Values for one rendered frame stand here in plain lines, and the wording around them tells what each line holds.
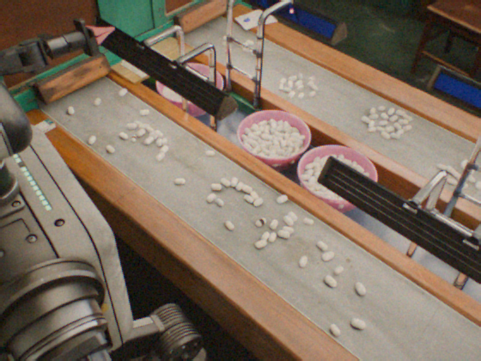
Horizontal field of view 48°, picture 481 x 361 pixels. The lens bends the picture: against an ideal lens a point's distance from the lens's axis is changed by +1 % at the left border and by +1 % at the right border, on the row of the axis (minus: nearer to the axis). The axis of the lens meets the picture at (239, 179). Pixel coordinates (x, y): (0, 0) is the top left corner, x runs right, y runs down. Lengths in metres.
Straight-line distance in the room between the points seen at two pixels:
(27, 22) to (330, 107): 1.13
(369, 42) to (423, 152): 2.07
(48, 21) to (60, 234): 1.37
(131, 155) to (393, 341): 1.05
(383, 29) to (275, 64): 1.94
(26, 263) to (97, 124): 1.34
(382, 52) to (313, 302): 2.65
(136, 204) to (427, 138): 1.08
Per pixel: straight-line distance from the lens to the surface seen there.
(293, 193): 1.76
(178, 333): 1.43
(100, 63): 2.21
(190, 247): 1.61
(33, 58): 1.61
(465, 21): 3.49
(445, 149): 2.09
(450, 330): 1.61
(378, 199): 1.35
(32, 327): 0.75
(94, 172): 1.86
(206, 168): 1.86
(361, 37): 4.06
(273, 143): 1.96
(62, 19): 2.11
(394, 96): 2.23
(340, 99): 2.20
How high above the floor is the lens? 2.06
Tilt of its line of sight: 46 degrees down
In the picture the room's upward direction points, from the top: 2 degrees clockwise
